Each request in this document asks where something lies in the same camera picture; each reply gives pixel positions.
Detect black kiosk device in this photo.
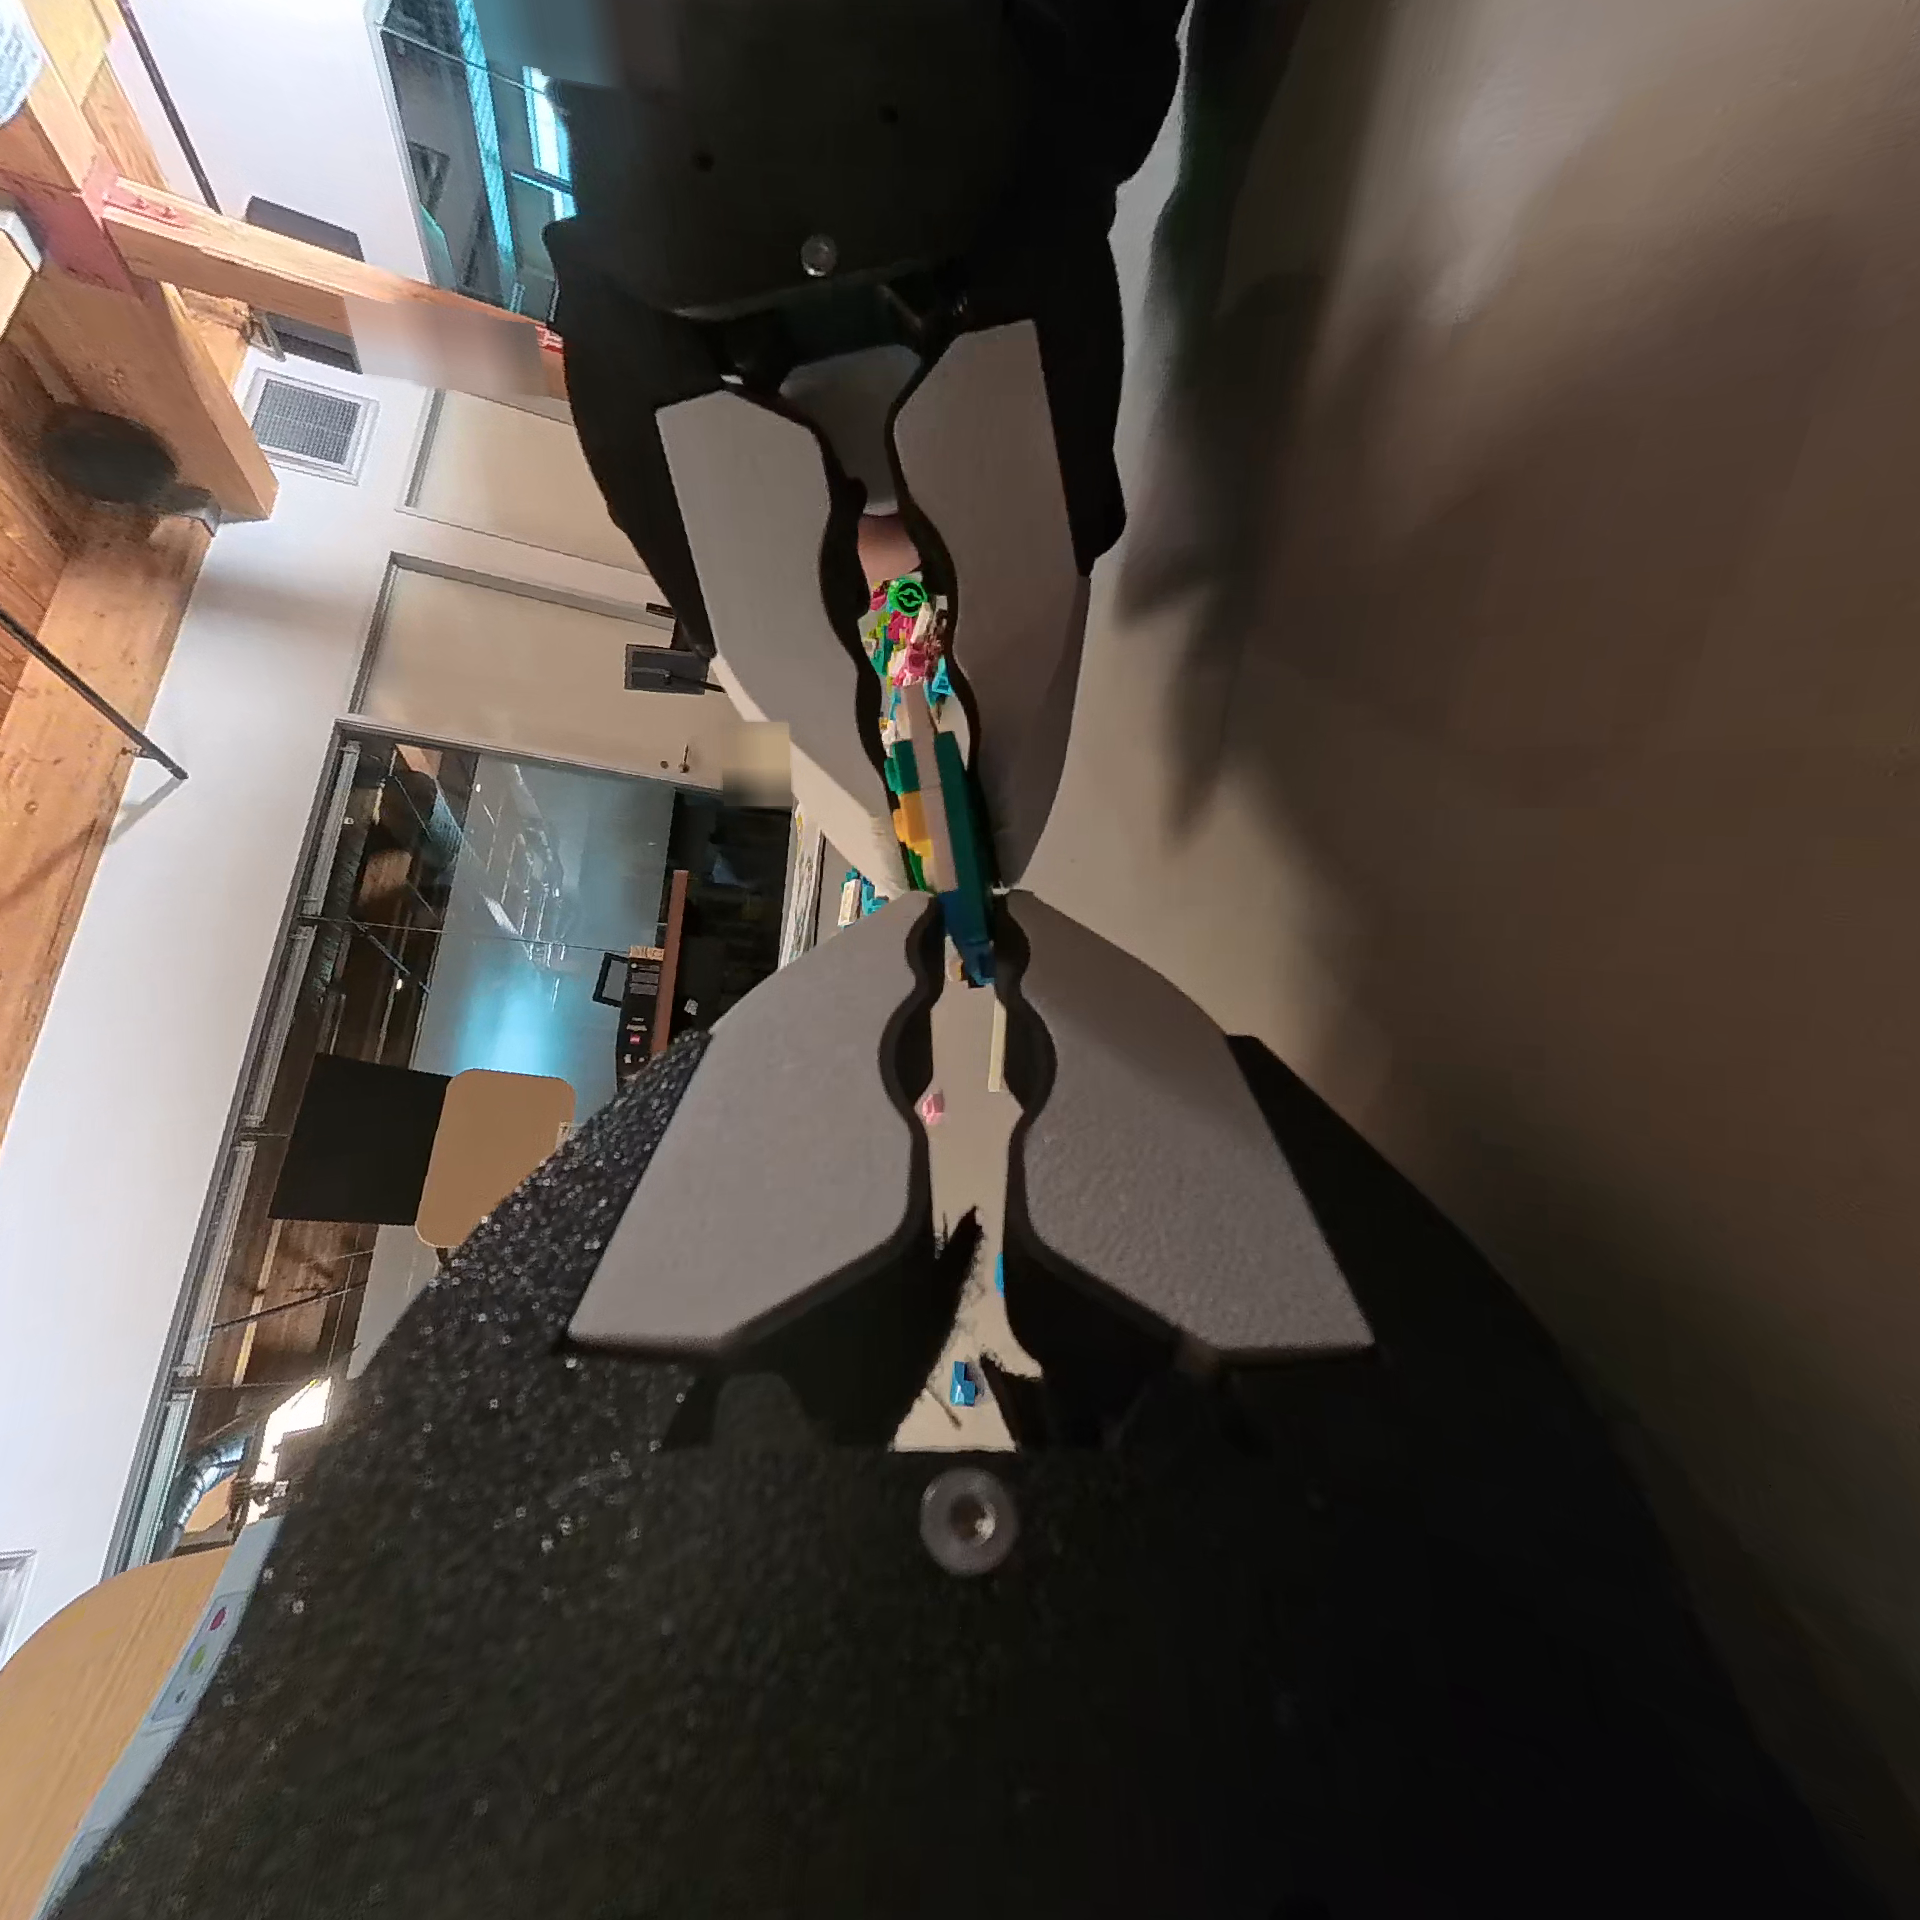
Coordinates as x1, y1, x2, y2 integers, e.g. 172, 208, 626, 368
593, 948, 680, 1077

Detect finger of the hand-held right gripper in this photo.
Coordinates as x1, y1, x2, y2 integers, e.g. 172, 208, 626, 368
652, 385, 907, 848
896, 312, 1098, 894

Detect frosted window pane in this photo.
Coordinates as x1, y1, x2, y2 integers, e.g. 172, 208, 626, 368
357, 552, 726, 754
401, 385, 651, 568

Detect tan chair back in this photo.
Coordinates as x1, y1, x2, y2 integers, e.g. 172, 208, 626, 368
416, 1065, 577, 1249

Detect wall vent grille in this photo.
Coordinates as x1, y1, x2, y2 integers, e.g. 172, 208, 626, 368
238, 364, 378, 482

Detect round wooden table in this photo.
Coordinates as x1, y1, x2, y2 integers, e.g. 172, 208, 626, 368
0, 1543, 287, 1920

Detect wooden beam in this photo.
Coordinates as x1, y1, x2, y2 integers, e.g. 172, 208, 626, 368
103, 175, 570, 364

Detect multicoloured toy brick assembly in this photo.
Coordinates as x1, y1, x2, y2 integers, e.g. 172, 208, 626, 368
878, 681, 1003, 995

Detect black round fixture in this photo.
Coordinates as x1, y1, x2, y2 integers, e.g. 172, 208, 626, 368
40, 403, 214, 522

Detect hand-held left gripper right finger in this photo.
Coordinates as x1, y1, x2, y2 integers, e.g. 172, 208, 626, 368
993, 883, 1377, 1365

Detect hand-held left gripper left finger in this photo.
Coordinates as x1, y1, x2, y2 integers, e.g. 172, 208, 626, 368
564, 894, 948, 1365

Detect black chair back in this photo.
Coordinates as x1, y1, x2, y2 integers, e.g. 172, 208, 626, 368
268, 1051, 455, 1232

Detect black metal rod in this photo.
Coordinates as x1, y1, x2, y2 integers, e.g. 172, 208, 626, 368
0, 599, 189, 784

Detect shiny metal pipe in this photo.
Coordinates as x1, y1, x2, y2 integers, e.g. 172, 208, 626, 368
164, 1411, 323, 1547

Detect red metal bracket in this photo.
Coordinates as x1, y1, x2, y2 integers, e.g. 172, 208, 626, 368
81, 148, 153, 287

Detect teal glass window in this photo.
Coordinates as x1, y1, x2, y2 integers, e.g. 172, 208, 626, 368
367, 0, 582, 311

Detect glass partition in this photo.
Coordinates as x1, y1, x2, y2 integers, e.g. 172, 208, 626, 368
152, 718, 802, 1503

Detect black box on wall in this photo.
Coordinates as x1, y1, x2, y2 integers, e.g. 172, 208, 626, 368
244, 191, 364, 259

